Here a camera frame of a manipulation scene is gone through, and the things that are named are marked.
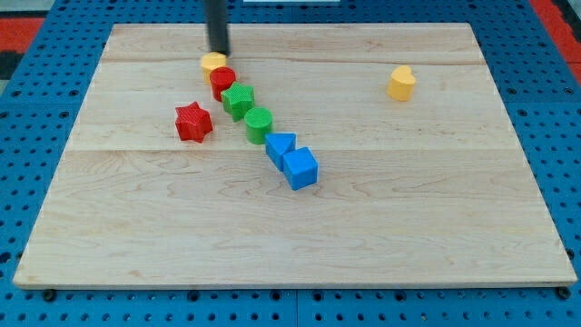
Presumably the yellow heart block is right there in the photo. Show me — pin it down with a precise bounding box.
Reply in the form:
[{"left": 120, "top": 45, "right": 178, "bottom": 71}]
[{"left": 387, "top": 65, "right": 416, "bottom": 102}]

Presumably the red cylinder block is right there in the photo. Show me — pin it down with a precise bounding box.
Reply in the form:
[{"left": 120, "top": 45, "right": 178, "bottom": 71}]
[{"left": 210, "top": 66, "right": 236, "bottom": 102}]

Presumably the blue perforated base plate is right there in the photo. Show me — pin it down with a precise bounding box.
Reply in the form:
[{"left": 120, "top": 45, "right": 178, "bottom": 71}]
[{"left": 1, "top": 1, "right": 580, "bottom": 326}]

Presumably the wooden board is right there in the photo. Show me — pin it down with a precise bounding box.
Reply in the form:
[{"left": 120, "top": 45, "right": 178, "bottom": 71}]
[{"left": 13, "top": 23, "right": 577, "bottom": 290}]

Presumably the blue cube block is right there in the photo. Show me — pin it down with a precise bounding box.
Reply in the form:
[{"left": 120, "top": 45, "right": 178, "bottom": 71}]
[{"left": 282, "top": 147, "right": 319, "bottom": 191}]

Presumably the red star block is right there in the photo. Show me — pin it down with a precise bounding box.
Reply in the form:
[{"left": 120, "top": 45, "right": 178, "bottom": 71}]
[{"left": 175, "top": 102, "right": 213, "bottom": 143}]

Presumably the green star block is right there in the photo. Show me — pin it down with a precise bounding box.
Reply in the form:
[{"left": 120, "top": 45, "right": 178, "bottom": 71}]
[{"left": 221, "top": 82, "right": 254, "bottom": 122}]

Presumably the green cylinder block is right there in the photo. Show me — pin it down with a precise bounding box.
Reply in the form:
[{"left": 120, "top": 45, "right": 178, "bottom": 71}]
[{"left": 244, "top": 107, "right": 273, "bottom": 144}]

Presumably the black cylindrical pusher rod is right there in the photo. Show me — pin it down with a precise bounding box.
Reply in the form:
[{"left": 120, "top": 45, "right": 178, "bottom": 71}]
[{"left": 202, "top": 0, "right": 231, "bottom": 56}]

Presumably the yellow hexagon block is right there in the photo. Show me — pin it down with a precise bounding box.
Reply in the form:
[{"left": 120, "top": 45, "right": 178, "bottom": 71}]
[{"left": 200, "top": 52, "right": 227, "bottom": 84}]

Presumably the blue triangle block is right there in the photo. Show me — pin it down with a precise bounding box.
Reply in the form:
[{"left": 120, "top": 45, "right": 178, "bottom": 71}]
[{"left": 265, "top": 133, "right": 296, "bottom": 172}]

